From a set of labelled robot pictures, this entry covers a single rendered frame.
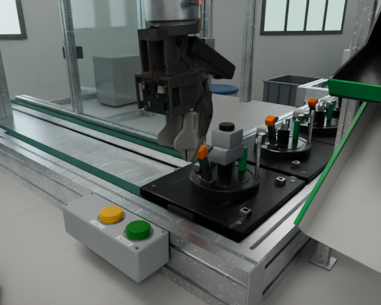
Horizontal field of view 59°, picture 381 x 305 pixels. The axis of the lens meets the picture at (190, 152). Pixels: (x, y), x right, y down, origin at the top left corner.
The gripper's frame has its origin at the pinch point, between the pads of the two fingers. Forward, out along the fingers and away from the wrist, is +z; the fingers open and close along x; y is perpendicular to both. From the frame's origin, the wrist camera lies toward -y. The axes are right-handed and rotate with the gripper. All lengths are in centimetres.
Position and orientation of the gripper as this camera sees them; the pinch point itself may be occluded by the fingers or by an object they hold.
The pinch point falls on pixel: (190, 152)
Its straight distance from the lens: 55.6
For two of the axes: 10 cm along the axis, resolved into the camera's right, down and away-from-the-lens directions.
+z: 0.5, 9.2, 3.9
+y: -6.6, 3.2, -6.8
